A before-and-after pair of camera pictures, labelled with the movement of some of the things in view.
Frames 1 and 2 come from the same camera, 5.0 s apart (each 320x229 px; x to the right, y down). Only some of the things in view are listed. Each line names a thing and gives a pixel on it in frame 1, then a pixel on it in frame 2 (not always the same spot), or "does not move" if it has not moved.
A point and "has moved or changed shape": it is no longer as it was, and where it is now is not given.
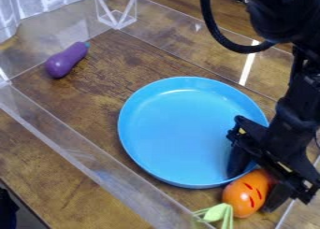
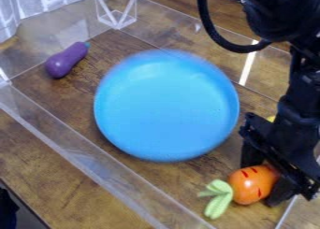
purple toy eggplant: [60, 64] does not move
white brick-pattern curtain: [22, 3] does not move
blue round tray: [172, 130] has moved or changed shape
